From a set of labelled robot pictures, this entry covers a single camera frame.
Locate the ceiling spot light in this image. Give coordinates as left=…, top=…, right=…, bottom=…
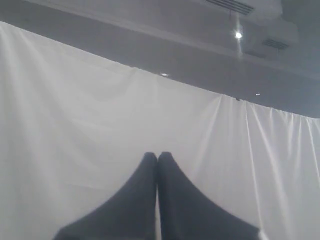
left=233, top=15, right=244, bottom=56

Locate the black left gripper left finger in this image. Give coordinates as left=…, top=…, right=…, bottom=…
left=54, top=152, right=158, bottom=240

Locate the ceiling air vent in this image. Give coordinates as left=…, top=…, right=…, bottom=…
left=206, top=0, right=255, bottom=16
left=261, top=38, right=289, bottom=50

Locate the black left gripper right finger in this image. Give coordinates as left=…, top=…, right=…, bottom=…
left=157, top=152, right=265, bottom=240

